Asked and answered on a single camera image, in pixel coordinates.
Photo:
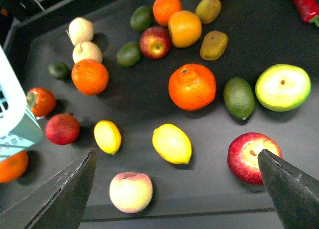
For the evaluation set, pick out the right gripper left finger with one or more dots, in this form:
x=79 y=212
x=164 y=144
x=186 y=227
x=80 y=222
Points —
x=59 y=203

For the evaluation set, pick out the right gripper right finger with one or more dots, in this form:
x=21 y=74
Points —
x=295 y=194

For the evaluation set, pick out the light teal plastic basket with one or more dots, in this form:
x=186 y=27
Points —
x=19 y=128

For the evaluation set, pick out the yellow lemon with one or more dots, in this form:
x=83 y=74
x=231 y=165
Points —
x=107 y=136
x=172 y=144

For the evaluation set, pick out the large orange front left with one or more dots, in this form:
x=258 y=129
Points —
x=14 y=167

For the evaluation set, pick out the large orange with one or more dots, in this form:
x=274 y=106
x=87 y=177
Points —
x=192 y=87
x=14 y=167

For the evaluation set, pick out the red yellow apple front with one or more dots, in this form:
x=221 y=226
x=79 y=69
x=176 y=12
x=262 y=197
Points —
x=243 y=154

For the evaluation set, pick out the pale peach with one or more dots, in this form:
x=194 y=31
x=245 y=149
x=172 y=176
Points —
x=131 y=192

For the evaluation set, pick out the red pomegranate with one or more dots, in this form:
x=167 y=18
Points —
x=62 y=129

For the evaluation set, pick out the orange persimmon with leaf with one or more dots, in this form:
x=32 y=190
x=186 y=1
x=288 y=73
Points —
x=41 y=101

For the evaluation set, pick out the bright green apple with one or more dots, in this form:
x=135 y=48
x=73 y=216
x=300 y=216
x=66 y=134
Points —
x=283 y=87

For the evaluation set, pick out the green avocado right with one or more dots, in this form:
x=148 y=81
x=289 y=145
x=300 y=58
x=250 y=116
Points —
x=239 y=98

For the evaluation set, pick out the large orange mandarin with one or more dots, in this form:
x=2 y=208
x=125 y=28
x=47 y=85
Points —
x=90 y=77

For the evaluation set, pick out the dark green avocado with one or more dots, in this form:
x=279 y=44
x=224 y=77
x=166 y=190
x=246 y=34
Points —
x=58 y=70

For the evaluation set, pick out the large orange centre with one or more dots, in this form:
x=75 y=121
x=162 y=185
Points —
x=192 y=87

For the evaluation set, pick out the white apple pear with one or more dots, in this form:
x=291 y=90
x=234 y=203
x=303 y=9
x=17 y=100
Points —
x=87 y=50

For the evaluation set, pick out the green lime lower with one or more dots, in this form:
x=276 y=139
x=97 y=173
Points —
x=129 y=54

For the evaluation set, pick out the green lime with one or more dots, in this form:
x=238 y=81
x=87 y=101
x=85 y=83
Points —
x=129 y=54
x=142 y=18

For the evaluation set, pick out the brown kiwi lower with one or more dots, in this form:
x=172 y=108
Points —
x=213 y=45

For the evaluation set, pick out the brown kiwi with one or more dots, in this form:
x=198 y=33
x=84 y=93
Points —
x=213 y=45
x=208 y=10

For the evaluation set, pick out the white pear with stem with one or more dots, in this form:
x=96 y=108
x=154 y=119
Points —
x=80 y=30

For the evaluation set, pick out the red apple middle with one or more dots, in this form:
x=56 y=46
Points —
x=155 y=42

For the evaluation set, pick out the red chili pepper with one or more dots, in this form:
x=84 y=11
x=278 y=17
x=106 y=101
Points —
x=308 y=11

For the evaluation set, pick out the yellow orange pear apple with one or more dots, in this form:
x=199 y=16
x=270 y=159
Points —
x=185 y=28

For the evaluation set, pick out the green lime upper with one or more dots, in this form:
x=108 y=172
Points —
x=142 y=18

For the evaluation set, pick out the brown kiwi upper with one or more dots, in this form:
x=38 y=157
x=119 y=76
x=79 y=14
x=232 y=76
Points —
x=208 y=10

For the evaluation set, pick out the orange tangerine back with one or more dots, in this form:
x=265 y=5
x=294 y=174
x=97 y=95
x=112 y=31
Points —
x=164 y=9

